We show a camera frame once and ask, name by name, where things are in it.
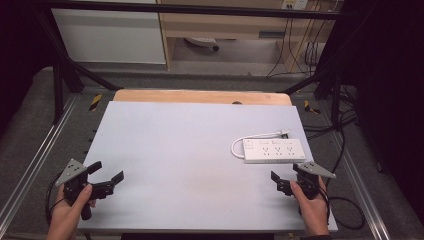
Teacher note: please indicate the white cabinet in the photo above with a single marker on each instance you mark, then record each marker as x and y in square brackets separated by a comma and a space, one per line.
[110, 36]

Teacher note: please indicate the person's right hand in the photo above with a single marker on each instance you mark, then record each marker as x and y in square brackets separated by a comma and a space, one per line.
[315, 213]

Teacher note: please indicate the white power strip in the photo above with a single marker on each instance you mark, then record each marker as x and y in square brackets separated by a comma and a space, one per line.
[274, 150]

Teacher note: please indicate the wooden table board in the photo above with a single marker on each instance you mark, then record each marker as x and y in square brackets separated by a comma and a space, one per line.
[200, 97]

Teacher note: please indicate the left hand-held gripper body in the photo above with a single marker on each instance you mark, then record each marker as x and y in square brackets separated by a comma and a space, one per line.
[74, 170]

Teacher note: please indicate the white wall socket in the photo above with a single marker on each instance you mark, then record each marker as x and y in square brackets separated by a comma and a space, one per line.
[295, 4]

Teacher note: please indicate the yellow black tape strip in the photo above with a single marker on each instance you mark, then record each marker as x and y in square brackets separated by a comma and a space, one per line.
[95, 102]
[310, 107]

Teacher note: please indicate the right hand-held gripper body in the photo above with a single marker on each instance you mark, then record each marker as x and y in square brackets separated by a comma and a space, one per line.
[310, 181]

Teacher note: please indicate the aluminium rail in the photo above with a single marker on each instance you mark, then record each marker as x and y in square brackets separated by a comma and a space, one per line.
[36, 156]
[363, 196]

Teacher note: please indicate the person's left hand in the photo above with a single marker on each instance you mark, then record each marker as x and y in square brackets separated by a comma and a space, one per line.
[66, 216]

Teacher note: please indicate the light wooden desk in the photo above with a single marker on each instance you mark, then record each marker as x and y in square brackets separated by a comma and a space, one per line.
[226, 26]

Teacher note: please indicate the black metal frame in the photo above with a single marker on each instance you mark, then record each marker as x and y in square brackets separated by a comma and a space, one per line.
[186, 10]

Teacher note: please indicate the white flat device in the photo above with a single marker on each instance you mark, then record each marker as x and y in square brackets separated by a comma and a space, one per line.
[201, 41]

